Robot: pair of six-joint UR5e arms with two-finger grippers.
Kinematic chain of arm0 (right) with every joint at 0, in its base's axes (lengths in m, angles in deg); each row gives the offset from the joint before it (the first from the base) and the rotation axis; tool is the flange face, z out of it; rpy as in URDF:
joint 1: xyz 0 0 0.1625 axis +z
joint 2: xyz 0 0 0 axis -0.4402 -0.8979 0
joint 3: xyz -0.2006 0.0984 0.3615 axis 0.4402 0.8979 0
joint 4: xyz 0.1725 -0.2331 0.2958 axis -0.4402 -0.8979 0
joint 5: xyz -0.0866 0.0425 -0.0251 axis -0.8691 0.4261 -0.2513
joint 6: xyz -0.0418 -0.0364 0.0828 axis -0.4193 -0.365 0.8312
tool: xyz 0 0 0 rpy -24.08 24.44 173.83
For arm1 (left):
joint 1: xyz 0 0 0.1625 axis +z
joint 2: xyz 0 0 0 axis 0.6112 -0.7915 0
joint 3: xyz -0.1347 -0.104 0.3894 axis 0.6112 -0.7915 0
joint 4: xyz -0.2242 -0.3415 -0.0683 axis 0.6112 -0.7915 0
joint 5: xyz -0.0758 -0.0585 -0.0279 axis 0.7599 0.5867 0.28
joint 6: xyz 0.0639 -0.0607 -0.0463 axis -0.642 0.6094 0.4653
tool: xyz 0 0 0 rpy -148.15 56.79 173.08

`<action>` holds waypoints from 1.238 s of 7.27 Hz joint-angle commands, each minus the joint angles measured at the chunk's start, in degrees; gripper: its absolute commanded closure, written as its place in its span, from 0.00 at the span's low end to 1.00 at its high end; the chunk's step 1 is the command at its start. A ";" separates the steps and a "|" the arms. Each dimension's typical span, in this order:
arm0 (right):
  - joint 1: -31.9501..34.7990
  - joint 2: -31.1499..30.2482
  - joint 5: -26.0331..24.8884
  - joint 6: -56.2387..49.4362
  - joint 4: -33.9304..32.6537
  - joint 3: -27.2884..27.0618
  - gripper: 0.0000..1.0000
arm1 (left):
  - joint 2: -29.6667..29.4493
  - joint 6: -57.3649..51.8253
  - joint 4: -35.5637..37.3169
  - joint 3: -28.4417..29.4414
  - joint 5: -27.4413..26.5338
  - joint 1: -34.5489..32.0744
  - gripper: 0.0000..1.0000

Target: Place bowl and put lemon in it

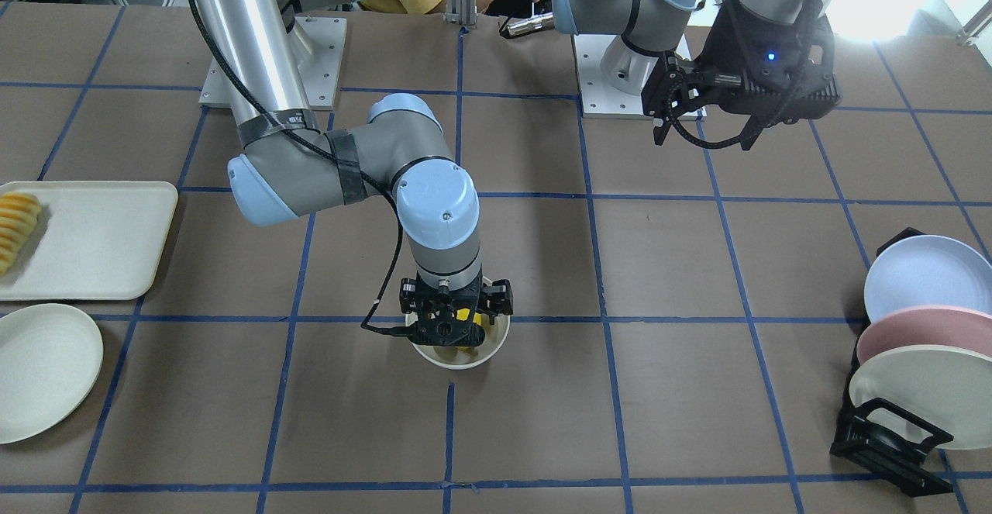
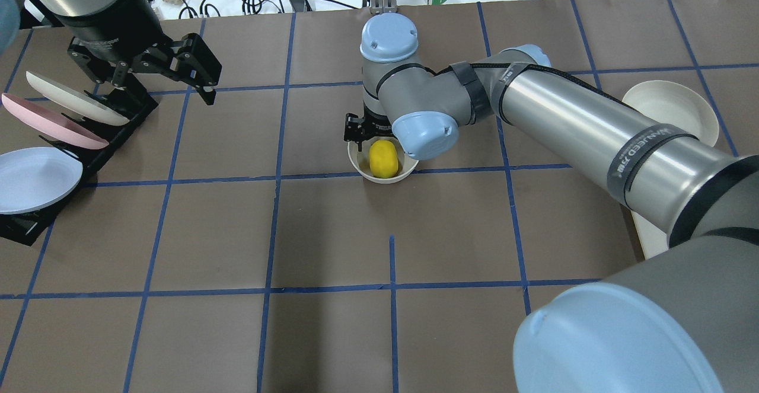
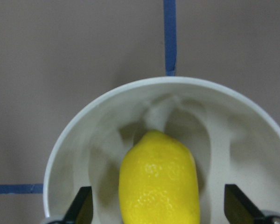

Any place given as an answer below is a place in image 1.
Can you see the light blue plate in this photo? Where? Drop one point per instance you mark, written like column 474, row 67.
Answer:
column 927, row 270

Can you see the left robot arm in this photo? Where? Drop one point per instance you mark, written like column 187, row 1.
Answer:
column 653, row 27

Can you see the white rectangular tray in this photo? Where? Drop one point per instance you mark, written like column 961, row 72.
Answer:
column 95, row 241

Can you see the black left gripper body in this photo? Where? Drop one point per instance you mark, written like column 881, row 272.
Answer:
column 722, row 47

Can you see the cream plate in rack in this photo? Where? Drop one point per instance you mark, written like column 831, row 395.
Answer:
column 946, row 386

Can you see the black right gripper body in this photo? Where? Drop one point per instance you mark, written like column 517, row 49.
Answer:
column 411, row 295

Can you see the sliced yellow bread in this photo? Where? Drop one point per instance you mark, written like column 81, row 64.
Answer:
column 20, row 213

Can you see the black dish rack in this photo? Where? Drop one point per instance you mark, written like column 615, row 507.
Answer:
column 884, row 452

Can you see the yellow lemon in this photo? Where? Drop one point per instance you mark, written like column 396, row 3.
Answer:
column 474, row 330

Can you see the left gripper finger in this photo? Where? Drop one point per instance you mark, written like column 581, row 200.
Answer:
column 754, row 128
column 665, row 116

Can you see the white bowl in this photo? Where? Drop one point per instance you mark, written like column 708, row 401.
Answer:
column 450, row 358

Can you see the round white plate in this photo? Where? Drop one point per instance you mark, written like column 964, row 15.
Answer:
column 51, row 357

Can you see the pink plate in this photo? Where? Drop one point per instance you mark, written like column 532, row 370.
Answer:
column 942, row 325

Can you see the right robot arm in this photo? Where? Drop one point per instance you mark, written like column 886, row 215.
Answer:
column 290, row 168

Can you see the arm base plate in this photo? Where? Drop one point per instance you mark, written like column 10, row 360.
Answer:
column 611, row 76
column 318, row 44

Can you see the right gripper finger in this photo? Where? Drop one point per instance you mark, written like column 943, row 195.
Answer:
column 491, row 324

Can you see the silver flashlight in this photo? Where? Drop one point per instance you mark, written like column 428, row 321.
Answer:
column 516, row 27

